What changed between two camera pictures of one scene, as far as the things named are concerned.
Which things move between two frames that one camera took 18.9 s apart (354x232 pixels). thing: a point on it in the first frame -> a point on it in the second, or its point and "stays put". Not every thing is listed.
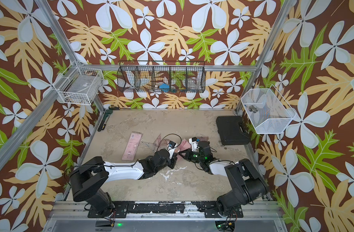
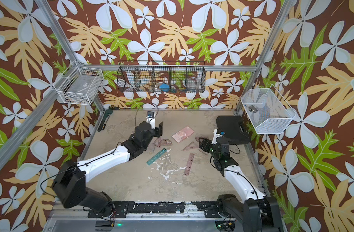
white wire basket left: x=78 y=85 stays put
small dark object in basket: x=253 y=108 stays put
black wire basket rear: x=162 y=76 stays put
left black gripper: x=173 y=159 -> x=158 y=131
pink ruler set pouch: x=184 y=145 -> x=182 y=134
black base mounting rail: x=211 y=210 stays put
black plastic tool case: x=232 y=130 stays put
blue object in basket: x=164 y=87 stays put
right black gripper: x=188 y=155 -> x=201 y=145
